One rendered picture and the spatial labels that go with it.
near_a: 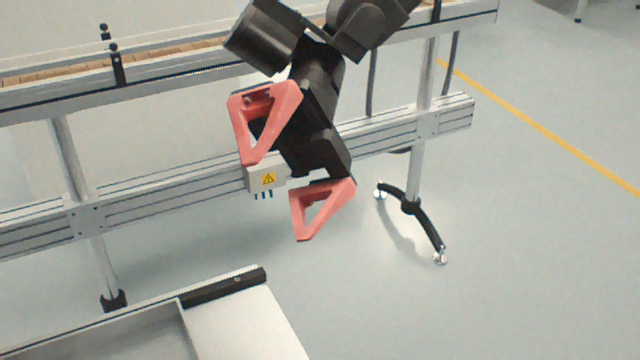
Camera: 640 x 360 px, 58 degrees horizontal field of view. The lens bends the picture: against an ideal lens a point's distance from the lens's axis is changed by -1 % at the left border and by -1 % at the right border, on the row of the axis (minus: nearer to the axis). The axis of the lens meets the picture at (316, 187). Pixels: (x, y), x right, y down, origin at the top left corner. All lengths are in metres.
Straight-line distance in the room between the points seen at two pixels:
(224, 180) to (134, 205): 0.27
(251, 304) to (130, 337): 0.18
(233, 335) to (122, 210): 0.94
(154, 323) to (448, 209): 1.78
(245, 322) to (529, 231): 1.76
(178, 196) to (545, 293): 1.32
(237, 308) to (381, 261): 1.37
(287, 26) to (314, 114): 0.11
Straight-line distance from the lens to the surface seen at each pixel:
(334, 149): 0.53
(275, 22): 0.59
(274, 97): 0.48
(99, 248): 1.84
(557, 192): 2.74
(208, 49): 1.55
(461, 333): 2.04
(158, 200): 1.76
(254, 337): 0.86
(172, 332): 0.88
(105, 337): 0.90
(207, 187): 1.79
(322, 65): 0.59
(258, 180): 1.76
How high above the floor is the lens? 1.56
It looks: 38 degrees down
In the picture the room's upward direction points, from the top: straight up
